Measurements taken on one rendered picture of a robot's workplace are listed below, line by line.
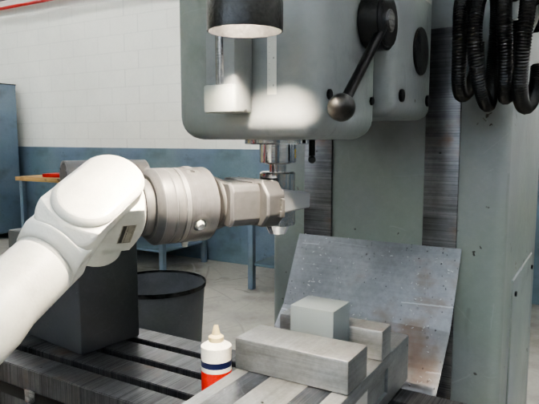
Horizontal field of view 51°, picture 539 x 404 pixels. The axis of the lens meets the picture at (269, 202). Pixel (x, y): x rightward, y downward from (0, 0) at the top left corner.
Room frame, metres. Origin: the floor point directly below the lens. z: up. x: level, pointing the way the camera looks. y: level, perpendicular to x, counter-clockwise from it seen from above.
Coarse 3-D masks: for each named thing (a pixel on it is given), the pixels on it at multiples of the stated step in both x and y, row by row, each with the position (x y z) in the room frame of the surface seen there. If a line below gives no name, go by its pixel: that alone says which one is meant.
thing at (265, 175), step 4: (260, 172) 0.73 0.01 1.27; (264, 172) 0.72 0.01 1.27; (268, 172) 0.72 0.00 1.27; (272, 172) 0.72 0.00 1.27; (276, 172) 0.72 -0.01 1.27; (280, 172) 0.72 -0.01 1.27; (284, 172) 0.72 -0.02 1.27; (288, 172) 0.72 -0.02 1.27; (292, 172) 0.73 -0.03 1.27; (260, 176) 0.73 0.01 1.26; (264, 176) 0.72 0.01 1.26; (268, 176) 0.72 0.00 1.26; (272, 176) 0.72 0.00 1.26; (276, 176) 0.71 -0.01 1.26; (280, 176) 0.71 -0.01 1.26; (284, 176) 0.72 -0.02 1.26; (288, 176) 0.72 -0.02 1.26; (292, 176) 0.72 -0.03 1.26
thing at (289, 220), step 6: (276, 180) 0.71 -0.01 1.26; (282, 180) 0.72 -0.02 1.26; (288, 180) 0.72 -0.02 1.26; (294, 180) 0.73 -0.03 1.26; (282, 186) 0.72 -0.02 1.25; (288, 186) 0.72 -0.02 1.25; (294, 186) 0.73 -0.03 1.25; (288, 216) 0.72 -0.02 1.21; (294, 216) 0.73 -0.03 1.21; (282, 222) 0.72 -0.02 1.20; (288, 222) 0.72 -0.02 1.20; (294, 222) 0.73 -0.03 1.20
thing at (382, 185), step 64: (448, 0) 0.99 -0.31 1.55; (448, 64) 0.99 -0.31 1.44; (384, 128) 1.05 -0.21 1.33; (448, 128) 0.98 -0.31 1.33; (512, 128) 0.95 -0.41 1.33; (320, 192) 1.11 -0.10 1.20; (384, 192) 1.05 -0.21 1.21; (448, 192) 0.98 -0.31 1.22; (512, 192) 0.98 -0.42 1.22; (512, 256) 1.01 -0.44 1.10; (512, 320) 1.02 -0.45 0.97; (448, 384) 0.98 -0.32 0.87; (512, 384) 1.06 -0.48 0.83
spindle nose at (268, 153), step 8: (264, 144) 0.72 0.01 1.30; (272, 144) 0.72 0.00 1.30; (280, 144) 0.71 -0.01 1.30; (288, 144) 0.72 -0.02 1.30; (264, 152) 0.72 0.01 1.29; (272, 152) 0.71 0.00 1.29; (280, 152) 0.71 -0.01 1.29; (288, 152) 0.72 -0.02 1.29; (264, 160) 0.72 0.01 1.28; (272, 160) 0.72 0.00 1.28; (280, 160) 0.71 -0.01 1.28; (288, 160) 0.72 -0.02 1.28
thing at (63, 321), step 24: (120, 264) 0.95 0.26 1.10; (72, 288) 0.89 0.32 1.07; (96, 288) 0.91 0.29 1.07; (120, 288) 0.95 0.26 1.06; (48, 312) 0.94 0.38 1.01; (72, 312) 0.90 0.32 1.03; (96, 312) 0.91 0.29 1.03; (120, 312) 0.95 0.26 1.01; (48, 336) 0.94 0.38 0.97; (72, 336) 0.90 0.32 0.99; (96, 336) 0.91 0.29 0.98; (120, 336) 0.95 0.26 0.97
